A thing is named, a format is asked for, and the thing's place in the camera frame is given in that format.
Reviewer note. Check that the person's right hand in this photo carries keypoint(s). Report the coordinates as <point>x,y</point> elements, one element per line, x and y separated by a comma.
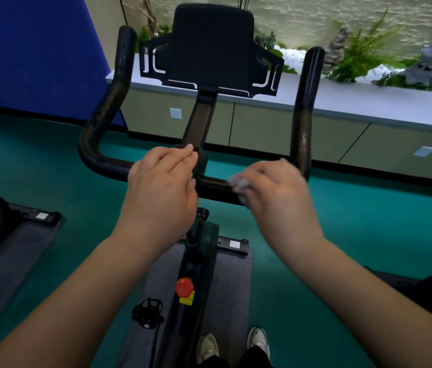
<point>285,210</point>

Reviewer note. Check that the person's left hand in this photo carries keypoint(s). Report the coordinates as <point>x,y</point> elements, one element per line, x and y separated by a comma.
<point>158,210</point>

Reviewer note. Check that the grey cleaning cloth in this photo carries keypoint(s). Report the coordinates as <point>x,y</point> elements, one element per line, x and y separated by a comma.
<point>239,185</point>

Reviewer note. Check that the person's left forearm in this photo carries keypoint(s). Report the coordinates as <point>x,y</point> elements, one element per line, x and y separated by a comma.
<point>66,314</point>

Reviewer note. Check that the person's right forearm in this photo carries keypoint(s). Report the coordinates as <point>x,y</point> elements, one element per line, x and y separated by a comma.
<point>373,314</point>

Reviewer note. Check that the person's white right shoe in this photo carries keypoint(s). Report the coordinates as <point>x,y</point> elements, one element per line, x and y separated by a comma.
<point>258,341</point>

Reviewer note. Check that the person's white shoe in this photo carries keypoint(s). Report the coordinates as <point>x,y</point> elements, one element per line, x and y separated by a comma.
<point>207,346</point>
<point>258,341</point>

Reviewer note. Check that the person's white left shoe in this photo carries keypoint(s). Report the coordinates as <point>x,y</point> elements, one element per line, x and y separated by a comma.
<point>207,346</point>

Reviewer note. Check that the person's dark trousers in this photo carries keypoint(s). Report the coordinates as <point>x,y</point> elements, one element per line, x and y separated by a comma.
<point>254,360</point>

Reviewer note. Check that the grey-topped beige cabinet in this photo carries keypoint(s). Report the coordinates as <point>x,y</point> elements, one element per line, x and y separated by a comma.
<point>354,103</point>

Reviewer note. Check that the green moss bed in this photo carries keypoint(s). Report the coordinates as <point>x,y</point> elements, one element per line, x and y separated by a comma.
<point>288,68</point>

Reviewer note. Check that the white pebble path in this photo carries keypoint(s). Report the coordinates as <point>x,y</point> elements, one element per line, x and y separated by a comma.
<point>294,57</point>

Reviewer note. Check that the grey stacked rock sculpture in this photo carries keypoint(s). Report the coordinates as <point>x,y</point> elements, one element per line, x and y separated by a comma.
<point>336,49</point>

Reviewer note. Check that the variegated leaf plant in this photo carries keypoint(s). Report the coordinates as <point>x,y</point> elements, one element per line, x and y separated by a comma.
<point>267,42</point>

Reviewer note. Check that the black tablet holder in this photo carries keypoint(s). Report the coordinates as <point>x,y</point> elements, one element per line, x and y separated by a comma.
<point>212,45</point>

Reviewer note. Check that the light green fern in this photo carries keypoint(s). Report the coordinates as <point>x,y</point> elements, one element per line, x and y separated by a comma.
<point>361,53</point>

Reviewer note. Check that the low green leafy plant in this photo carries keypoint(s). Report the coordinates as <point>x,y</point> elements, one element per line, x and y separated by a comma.
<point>143,34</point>

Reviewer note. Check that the dry brown branch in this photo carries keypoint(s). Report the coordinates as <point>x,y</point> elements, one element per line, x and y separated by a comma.
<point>149,15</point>

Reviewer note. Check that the blue padded column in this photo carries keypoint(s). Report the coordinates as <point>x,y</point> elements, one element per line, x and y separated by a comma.
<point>36,53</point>

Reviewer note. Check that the grey stone pagoda lantern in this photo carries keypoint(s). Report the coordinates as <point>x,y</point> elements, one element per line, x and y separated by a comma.
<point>426,65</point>

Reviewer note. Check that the tall plant with orange tuft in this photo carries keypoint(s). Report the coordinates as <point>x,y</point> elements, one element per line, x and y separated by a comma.
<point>244,3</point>

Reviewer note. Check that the white wall outlet plate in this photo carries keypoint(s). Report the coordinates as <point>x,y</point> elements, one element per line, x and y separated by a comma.
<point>424,151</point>
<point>175,113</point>

